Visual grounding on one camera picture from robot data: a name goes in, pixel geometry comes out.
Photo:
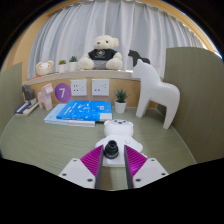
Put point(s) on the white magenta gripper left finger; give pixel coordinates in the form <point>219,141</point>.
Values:
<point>85,172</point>

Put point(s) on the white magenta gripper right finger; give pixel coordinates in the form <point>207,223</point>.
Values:
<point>141,170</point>

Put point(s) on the white bear-shaped charging base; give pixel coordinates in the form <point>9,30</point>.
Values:
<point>120,131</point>

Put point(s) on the blue book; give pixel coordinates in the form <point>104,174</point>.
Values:
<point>86,111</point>

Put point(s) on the small potted green plant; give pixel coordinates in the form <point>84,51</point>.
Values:
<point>120,101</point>

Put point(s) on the large white horse figurine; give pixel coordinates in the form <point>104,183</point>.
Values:
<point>153,89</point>

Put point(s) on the purple round number sign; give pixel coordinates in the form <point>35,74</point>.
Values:
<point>63,92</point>

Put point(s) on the pink wooden horse figurine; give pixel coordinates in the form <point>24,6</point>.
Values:
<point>44,97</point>

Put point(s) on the stacked books under grey horse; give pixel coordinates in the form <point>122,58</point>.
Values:
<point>25,109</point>

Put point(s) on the grey horse figurine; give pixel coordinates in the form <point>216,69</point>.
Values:
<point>29,95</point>

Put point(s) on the wooden shelf ledge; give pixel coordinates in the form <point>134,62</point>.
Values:
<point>81,74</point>

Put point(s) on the right white potted plant shelf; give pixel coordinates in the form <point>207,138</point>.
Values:
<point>73,63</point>

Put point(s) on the white potted plant shelf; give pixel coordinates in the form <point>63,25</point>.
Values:
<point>73,63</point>
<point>62,66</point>

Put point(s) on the left white potted plant shelf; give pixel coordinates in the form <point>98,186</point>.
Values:
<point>62,66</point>

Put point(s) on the small cream bear head plush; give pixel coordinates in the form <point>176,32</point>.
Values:
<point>44,68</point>

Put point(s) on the black horse figurine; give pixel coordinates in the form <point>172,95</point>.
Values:
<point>136,56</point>

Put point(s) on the cream teddy bear black shirt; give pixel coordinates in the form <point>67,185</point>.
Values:
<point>103,56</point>

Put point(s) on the white curtain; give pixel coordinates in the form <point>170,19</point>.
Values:
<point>147,30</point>

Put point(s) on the left white wall socket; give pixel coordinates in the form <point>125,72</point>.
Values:
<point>79,87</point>

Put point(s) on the white wall socket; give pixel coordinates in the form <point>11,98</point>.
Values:
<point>79,87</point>
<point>100,87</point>

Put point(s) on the right white wall socket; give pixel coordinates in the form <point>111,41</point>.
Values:
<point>100,87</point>

